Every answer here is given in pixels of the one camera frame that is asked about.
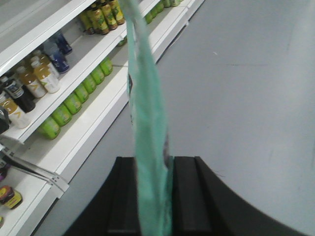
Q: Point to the teal goji berry pouch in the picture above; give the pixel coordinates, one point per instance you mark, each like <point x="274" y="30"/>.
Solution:
<point x="154" y="164"/>

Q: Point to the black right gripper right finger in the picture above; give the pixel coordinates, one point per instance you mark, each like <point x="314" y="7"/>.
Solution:
<point x="204" y="206"/>

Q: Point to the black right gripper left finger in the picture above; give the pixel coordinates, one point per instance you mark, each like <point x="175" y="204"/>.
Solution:
<point x="113" y="210"/>

